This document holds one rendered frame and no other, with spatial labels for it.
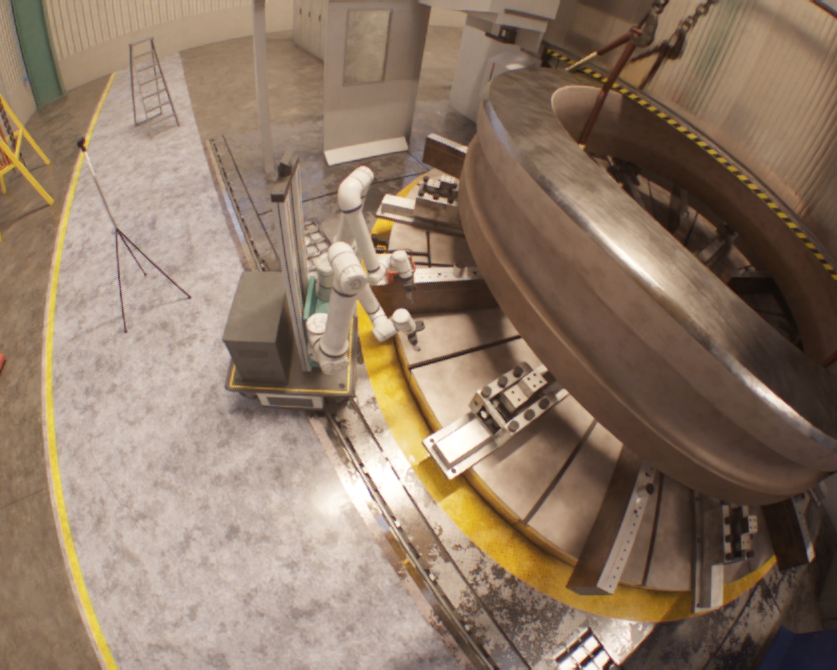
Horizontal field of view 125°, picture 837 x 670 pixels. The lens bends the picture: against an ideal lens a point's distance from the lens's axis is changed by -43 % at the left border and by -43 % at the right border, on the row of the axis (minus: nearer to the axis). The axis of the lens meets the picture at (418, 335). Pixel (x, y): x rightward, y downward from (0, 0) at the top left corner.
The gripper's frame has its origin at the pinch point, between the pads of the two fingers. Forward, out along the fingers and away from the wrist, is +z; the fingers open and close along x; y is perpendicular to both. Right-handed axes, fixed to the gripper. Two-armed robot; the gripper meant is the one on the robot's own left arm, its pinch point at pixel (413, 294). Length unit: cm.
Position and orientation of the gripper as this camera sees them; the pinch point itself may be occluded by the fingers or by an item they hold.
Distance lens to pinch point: 255.1
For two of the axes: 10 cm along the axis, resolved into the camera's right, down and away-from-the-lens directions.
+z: 2.6, 6.7, 7.0
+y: 9.6, -1.1, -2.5
